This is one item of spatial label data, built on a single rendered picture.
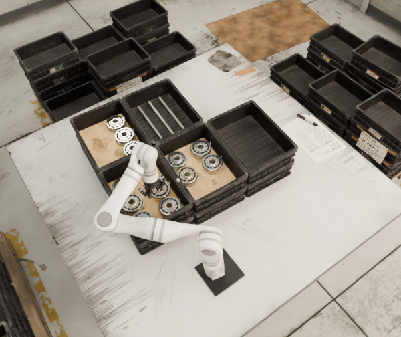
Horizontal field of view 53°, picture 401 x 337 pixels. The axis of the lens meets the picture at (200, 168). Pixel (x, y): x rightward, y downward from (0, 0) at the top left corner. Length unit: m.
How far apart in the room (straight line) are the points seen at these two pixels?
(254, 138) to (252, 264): 0.67
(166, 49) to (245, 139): 1.52
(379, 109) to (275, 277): 1.52
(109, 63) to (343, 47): 1.87
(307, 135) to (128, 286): 1.28
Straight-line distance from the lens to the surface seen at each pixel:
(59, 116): 3.23
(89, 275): 1.97
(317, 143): 2.35
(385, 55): 3.39
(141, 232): 1.61
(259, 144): 2.13
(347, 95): 3.15
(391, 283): 2.85
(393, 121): 2.92
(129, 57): 3.23
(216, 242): 1.58
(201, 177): 1.98
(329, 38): 3.64
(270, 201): 2.08
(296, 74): 3.41
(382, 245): 2.94
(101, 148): 2.17
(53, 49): 3.48
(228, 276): 1.87
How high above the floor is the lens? 2.46
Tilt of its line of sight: 54 degrees down
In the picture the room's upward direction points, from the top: 3 degrees counter-clockwise
